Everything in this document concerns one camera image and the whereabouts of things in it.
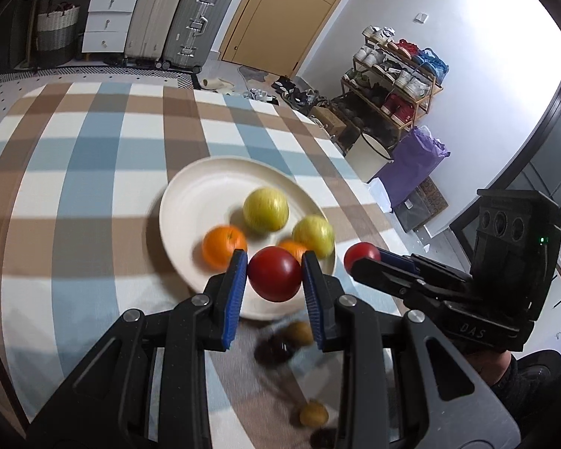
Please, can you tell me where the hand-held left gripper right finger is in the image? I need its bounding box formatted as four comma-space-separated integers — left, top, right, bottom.
301, 250, 522, 449

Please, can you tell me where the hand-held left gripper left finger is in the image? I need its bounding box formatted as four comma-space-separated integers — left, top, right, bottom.
25, 249, 248, 449

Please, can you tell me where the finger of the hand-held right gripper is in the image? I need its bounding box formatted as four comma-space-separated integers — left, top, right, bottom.
381, 249, 474, 289
350, 256, 475, 307

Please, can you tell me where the red tomato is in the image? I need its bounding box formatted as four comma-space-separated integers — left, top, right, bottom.
247, 245, 304, 303
343, 242, 381, 273

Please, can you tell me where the orange tangerine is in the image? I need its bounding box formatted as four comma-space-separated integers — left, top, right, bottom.
277, 239, 309, 263
202, 225, 248, 271

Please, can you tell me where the green apple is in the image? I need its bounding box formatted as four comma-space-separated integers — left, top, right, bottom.
242, 187, 291, 233
292, 215, 336, 258

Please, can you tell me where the cream round plate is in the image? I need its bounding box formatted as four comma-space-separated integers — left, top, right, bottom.
159, 156, 337, 321

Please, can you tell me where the person's right forearm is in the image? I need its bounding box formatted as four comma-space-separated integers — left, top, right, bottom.
488, 348, 561, 431

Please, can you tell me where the person's right hand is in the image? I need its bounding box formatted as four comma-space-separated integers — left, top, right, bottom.
465, 348, 512, 384

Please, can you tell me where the small brown longan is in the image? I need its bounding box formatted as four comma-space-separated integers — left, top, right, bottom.
299, 400, 330, 428
285, 321, 315, 347

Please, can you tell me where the white plastic bag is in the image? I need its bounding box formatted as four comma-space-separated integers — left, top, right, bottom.
367, 180, 394, 213

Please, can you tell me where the dark purple plum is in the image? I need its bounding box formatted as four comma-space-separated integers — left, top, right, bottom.
309, 427, 340, 449
254, 334, 296, 366

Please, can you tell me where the brown patterned mat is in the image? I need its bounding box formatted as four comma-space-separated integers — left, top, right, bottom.
418, 177, 448, 213

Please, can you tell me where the purple bag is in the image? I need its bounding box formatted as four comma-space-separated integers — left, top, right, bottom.
371, 126, 451, 213

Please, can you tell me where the cream trash bin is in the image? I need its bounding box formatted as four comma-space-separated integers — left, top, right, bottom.
347, 131, 396, 184

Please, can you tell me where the brown cardboard box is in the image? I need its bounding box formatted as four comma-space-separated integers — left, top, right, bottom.
311, 105, 347, 136

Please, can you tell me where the wooden shoe rack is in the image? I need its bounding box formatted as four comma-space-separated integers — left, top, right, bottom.
340, 33, 445, 150

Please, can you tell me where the group of racked sneakers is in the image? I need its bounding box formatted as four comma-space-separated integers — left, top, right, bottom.
350, 25, 451, 125

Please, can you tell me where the checkered tablecloth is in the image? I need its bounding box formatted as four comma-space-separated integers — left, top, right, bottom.
0, 82, 410, 449

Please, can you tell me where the group of scattered shoes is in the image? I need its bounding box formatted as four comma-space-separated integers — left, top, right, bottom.
243, 75, 330, 113

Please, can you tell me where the grey door mat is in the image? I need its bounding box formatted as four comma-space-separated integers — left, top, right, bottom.
237, 64, 274, 86

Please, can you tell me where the tan wooden door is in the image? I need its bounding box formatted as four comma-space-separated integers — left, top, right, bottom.
220, 0, 363, 70

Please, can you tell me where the silver hard suitcase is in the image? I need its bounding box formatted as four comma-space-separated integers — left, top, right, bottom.
161, 0, 236, 74

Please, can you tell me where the beige hard suitcase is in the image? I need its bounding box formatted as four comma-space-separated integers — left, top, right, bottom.
123, 0, 191, 67

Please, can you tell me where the white drawer cabinet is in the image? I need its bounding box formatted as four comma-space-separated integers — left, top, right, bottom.
82, 0, 141, 53

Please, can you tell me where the woven grey white basket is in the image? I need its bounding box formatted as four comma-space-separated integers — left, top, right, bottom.
36, 4, 81, 53

